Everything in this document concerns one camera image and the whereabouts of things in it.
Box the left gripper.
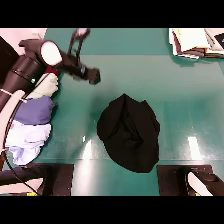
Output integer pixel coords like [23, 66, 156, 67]
[61, 53, 102, 85]

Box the black garment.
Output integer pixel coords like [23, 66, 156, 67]
[96, 93, 161, 174]

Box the purple garment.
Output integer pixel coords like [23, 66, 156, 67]
[13, 96, 56, 126]

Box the brown folded garment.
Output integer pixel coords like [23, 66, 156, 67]
[173, 45, 224, 60]

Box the black cable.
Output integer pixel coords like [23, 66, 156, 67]
[1, 98, 34, 196]

